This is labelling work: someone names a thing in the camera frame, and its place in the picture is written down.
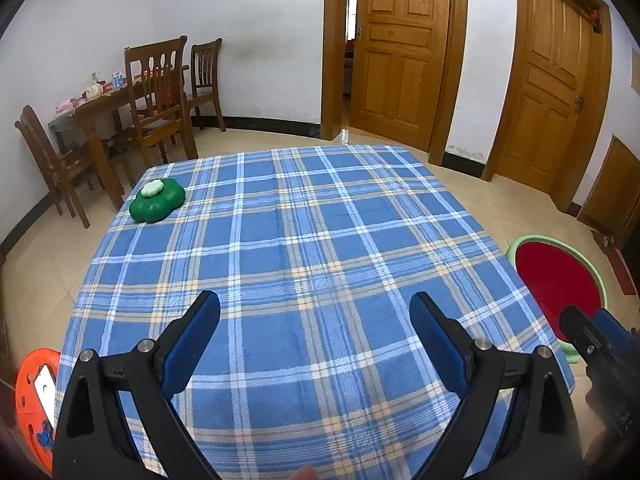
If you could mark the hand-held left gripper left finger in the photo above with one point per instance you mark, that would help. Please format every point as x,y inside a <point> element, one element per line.
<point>192,345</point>

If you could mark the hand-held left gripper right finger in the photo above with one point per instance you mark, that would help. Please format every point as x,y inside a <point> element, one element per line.
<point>440,345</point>

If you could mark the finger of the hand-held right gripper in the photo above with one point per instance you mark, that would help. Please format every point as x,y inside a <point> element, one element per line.
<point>580,335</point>
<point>612,327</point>

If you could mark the red stool with green rim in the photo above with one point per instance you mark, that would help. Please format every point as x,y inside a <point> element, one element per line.
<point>550,270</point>

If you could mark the narrow wooden door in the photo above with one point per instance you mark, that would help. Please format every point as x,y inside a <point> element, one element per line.
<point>612,190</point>

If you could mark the green flower-shaped container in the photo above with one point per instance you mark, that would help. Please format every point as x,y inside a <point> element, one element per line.
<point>160,205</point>

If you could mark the white smartphone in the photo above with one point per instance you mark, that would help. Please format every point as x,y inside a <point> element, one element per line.
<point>45,385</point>

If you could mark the blue plaid tablecloth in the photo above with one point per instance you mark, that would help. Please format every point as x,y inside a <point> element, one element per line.
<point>325,240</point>

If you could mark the orange plastic stool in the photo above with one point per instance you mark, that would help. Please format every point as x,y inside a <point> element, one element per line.
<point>27,390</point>

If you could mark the wooden chair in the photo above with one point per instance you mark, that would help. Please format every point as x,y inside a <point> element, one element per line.
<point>45,160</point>
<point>205,65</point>
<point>150,130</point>

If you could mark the closed wooden door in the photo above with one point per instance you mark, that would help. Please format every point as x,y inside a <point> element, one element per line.
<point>545,85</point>

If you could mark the wooden dining table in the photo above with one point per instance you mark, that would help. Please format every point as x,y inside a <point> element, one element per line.
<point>105,105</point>

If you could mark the pink packet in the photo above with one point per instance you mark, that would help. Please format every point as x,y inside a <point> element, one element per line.
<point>68,107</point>

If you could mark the blue and white carton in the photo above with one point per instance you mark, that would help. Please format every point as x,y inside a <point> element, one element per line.
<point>118,80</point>

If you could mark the open wooden door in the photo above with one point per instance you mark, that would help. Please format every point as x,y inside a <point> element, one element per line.
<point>400,60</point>

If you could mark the wooden door frame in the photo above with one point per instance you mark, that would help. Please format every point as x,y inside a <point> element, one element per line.
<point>334,60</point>

